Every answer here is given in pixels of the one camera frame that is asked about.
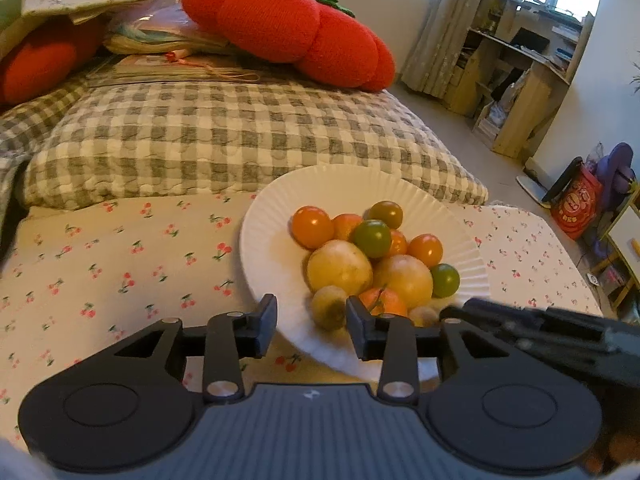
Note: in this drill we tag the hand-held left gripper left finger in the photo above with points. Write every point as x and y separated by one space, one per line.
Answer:
265 325

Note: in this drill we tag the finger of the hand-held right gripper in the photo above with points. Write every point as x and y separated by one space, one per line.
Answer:
525 325

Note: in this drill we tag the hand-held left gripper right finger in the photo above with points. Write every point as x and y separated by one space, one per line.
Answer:
356 330

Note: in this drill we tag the yellow round fruit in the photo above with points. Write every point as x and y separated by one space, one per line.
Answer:
340 267
402 280

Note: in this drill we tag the white plate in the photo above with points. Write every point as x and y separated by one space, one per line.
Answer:
280 240

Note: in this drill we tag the orange tomato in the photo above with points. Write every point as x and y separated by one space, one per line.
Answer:
425 250
312 226

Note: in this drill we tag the olive green tomato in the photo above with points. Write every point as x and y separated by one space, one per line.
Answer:
386 212

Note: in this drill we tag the person's right hand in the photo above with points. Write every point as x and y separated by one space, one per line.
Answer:
607 455

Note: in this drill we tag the orange shopping bag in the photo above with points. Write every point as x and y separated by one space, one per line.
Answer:
575 205

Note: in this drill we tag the small wooden table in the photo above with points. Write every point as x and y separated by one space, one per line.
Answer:
625 230

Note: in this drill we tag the white flat base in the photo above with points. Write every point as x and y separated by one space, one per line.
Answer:
532 187

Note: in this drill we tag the black leaning board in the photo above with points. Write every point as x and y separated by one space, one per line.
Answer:
562 180

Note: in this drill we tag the cherry print tablecloth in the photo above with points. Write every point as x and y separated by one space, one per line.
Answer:
125 260

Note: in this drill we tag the purple fabric object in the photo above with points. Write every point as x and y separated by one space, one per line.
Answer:
617 160

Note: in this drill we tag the grey checked cushion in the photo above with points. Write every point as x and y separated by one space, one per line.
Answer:
200 135

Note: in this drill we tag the wooden shelf desk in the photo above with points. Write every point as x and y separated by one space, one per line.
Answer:
530 110

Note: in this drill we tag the green houseplant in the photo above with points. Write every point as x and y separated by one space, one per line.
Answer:
636 77

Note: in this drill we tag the black laptop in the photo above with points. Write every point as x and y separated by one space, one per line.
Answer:
529 39

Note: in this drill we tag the red tomato shaped pillow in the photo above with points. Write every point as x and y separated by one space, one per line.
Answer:
270 25

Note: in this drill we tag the patterned beige curtain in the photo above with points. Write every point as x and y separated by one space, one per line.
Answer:
445 35

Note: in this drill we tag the yellowish checked cushion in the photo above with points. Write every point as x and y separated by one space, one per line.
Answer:
30 125

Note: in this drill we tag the plastic bag with textiles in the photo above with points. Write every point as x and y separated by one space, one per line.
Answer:
150 25

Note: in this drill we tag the small red pillow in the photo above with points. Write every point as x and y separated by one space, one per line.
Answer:
40 60

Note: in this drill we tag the green embroidered pillow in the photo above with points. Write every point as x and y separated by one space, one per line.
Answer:
7 10

